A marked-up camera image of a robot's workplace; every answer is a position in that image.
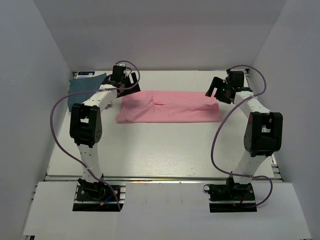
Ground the pink t shirt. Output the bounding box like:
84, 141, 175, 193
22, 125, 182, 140
115, 90, 222, 124

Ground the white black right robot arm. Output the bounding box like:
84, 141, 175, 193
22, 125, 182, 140
205, 70, 283, 200

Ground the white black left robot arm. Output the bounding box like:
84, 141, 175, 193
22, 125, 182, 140
69, 60, 141, 200

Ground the folded teal t shirt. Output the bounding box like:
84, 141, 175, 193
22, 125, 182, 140
67, 73, 107, 112

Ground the blue left table label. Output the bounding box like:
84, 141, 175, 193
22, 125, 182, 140
77, 71, 95, 76

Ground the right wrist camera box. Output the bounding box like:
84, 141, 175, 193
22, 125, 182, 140
226, 70, 245, 88

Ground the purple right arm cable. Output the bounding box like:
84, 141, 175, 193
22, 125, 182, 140
211, 65, 274, 207

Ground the aluminium right table rail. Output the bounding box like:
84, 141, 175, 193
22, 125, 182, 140
244, 69, 285, 182

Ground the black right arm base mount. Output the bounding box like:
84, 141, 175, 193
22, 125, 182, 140
203, 176, 257, 213

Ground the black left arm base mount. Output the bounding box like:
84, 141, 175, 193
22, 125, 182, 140
72, 178, 125, 212

